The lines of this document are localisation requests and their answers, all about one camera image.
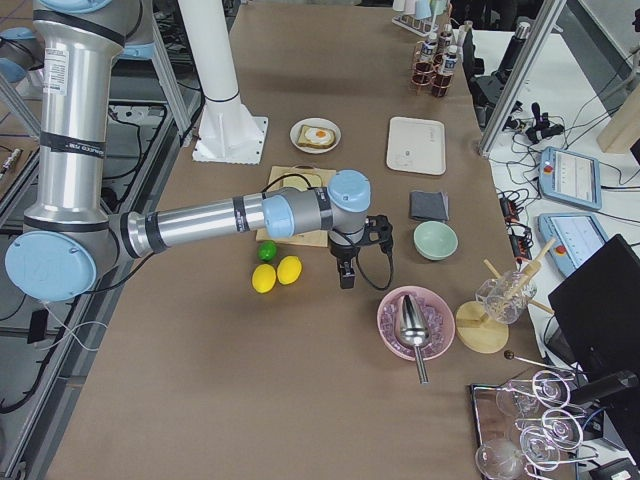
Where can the blue teach pendant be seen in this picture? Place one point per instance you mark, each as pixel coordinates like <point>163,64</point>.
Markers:
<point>577,237</point>
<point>570,178</point>

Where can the mint green bowl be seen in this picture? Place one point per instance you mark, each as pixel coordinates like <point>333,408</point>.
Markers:
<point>435,240</point>

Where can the yellow lemon far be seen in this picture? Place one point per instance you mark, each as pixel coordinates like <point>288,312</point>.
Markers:
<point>289,270</point>

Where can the fried egg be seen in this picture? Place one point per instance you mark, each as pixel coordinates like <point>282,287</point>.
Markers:
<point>318,135</point>

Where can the tea bottle back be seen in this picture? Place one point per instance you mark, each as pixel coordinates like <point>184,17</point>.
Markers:
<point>445,38</point>

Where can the white wire cup rack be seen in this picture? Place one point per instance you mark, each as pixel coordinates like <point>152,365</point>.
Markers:
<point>420,17</point>

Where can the blue teach pendant far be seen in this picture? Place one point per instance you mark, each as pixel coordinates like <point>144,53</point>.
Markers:
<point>570,178</point>

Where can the metal ice scoop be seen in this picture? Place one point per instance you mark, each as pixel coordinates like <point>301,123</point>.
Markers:
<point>411,331</point>

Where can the copper wire bottle rack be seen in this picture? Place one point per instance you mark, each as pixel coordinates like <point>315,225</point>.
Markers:
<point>434,70</point>

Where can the bread slice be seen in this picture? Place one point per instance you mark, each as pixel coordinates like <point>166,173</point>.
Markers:
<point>301,181</point>
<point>303,143</point>

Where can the grey folded cloth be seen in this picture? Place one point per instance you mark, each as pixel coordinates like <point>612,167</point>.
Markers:
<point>428,206</point>

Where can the pink bowl with ice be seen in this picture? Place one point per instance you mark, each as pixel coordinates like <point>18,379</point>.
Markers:
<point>439,319</point>

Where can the tea bottle middle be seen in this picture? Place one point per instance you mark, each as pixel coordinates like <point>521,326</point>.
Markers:
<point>426,54</point>

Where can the blue teach pendant near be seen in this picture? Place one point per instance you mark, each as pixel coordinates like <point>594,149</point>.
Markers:
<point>577,237</point>

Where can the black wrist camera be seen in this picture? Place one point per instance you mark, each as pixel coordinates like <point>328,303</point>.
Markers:
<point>378,231</point>

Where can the wooden cutting board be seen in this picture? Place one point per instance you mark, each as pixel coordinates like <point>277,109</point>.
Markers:
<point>311,239</point>

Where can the black monitor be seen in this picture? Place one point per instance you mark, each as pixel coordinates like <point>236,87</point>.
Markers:
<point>597,309</point>

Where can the tea bottle front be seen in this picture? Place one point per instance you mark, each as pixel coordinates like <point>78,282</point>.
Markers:
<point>444,73</point>

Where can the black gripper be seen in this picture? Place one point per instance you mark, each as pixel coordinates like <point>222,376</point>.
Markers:
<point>342,249</point>

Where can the glass mug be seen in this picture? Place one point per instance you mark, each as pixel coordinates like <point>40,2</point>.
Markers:
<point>505,298</point>

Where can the aluminium frame post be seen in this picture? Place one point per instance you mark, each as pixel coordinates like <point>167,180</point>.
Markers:
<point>543,25</point>

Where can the green lime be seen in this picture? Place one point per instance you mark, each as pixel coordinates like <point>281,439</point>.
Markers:
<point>267,251</point>

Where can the yellow lemon near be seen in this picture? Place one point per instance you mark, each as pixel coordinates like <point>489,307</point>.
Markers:
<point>263,278</point>

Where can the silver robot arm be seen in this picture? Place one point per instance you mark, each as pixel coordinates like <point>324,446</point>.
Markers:
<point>69,241</point>

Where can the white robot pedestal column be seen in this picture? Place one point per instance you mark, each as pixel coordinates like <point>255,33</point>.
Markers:
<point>228,132</point>

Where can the white round plate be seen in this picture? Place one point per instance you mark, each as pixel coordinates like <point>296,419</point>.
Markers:
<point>318,122</point>

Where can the cream rabbit tray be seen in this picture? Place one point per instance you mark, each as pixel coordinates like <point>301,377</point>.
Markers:
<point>416,146</point>

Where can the yellow lemon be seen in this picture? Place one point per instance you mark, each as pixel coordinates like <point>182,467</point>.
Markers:
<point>263,278</point>
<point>289,270</point>

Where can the wooden mug tree stand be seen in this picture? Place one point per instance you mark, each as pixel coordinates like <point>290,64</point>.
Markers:
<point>476,329</point>

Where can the tea bottle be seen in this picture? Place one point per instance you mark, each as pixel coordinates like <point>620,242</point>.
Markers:
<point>444,73</point>
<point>445,38</point>
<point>426,54</point>

